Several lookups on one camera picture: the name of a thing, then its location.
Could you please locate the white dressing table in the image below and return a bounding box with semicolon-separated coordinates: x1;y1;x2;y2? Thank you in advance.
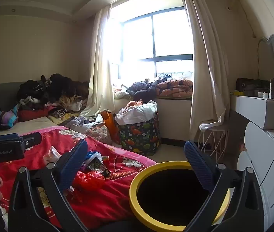
230;94;274;223

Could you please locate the green snack wrapper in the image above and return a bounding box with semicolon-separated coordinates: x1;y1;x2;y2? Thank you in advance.
89;157;112;177

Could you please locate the blue plastic bag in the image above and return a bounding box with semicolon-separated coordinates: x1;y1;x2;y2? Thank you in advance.
85;150;102;162

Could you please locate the pile of clothes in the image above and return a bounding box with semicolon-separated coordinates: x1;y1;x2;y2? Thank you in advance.
17;74;90;119

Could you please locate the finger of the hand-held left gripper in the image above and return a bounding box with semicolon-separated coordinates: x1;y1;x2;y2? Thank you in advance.
21;132;43;152
0;133;19;142

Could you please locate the lavender white garment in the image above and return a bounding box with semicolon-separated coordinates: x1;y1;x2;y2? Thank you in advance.
66;115;103;133

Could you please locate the dark handbag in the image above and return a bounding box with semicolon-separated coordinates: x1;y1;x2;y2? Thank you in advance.
236;78;270;96

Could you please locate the orange pink garment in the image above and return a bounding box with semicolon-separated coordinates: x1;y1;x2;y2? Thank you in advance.
126;100;143;108

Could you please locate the cream curtain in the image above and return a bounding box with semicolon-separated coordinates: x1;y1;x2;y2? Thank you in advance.
80;5;115;118
179;0;229;141

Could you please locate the red floral blanket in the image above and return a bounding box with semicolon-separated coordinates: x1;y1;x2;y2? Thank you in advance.
0;126;158;230

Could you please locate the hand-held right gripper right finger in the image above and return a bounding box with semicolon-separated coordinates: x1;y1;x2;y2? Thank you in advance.
183;140;264;232

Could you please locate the dinosaur print laundry basket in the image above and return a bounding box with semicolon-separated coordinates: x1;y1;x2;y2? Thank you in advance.
116;111;161;156

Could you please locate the orange bag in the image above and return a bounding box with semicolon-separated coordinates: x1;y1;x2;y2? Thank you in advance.
101;111;120;144

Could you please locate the window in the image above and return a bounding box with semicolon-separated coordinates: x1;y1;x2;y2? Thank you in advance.
110;6;194;83

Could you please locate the beige bed sheet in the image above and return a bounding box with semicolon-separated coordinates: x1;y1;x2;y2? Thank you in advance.
0;116;58;137

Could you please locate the striped blue purple bag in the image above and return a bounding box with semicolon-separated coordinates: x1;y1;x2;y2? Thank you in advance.
0;105;19;130

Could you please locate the grey headboard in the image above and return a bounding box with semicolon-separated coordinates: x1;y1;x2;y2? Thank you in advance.
0;82;25;112

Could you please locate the floral fabric bag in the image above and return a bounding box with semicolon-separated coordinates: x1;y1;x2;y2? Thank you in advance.
86;124;113;145

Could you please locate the white plastic bag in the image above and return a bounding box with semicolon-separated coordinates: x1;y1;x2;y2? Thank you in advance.
43;146;62;165

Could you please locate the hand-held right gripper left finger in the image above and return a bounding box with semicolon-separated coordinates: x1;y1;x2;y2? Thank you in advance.
8;139;90;232

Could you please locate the white pillow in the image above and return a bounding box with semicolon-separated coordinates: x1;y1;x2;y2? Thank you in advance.
114;88;132;99

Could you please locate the bedding on window sill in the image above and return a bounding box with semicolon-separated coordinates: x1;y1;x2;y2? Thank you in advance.
126;77;161;99

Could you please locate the red garment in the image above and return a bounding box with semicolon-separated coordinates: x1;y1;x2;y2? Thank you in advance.
18;109;51;123

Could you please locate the red plastic bag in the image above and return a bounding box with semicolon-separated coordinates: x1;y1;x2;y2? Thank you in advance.
72;171;106;197

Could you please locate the white wire stool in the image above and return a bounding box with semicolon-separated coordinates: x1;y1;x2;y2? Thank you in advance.
197;120;228;159

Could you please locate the white cloth bundle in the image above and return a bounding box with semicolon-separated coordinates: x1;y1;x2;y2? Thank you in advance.
115;103;157;126

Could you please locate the yellow rim black trash bin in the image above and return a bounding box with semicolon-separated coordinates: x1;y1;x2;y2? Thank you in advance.
129;161;230;231

